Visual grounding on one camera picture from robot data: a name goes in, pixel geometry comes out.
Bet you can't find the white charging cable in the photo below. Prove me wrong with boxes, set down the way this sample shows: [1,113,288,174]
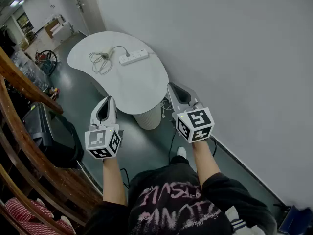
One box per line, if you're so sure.
[88,45,129,76]

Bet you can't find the red checkered cushion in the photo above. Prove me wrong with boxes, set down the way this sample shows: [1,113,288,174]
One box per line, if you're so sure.
[18,215,77,235]
[5,197,54,222]

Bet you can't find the black printed sweatshirt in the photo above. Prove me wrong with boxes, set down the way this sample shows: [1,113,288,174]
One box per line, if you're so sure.
[83,162,278,235]

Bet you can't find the white ribbed table base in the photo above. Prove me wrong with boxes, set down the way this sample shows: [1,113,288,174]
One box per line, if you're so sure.
[133,103,162,131]

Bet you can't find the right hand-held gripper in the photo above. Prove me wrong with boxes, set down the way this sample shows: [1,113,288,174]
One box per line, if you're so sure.
[167,82,215,143]

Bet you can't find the dark framed window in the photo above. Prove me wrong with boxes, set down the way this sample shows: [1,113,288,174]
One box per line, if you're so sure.
[16,12,34,34]

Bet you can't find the white striped cloth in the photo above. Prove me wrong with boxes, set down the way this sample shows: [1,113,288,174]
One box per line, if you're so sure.
[224,206,267,235]

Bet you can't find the plastic-wrapped goods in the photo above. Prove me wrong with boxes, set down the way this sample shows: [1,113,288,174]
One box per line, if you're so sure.
[11,50,49,93]

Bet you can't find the blue box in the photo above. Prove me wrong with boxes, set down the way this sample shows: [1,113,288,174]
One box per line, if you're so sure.
[278,206,313,235]

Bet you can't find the black trousers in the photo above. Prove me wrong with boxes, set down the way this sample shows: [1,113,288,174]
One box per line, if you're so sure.
[170,155,190,167]

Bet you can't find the black grey equipment case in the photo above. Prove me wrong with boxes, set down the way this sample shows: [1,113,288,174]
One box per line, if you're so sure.
[22,101,84,168]

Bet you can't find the black cable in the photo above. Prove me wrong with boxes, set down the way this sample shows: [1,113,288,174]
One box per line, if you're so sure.
[168,125,178,165]
[119,167,131,189]
[209,135,218,157]

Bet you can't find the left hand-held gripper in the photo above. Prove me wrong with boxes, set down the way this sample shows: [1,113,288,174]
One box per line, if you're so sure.
[85,96,122,160]

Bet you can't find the white cabinet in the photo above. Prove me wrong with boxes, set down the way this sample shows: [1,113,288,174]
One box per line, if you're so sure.
[51,21,74,44]

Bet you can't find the white power strip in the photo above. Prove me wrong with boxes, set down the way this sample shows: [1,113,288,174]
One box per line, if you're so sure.
[119,48,149,67]

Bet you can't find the person's left forearm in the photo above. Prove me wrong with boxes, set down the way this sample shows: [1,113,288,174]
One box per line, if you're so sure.
[102,155,128,207]

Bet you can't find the white door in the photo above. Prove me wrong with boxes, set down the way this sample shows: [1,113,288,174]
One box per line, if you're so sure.
[68,0,106,37]

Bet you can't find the red tool with black hose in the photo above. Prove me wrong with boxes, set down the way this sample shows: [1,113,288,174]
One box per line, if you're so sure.
[35,49,59,77]

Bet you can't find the white shoe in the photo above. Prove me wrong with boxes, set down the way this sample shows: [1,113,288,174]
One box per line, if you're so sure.
[176,146,188,159]

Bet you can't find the small colourful floor items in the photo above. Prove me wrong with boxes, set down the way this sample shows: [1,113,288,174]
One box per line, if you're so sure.
[47,87,61,101]

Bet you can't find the person's right forearm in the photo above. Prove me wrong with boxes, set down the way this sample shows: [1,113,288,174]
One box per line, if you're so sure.
[191,140,222,190]

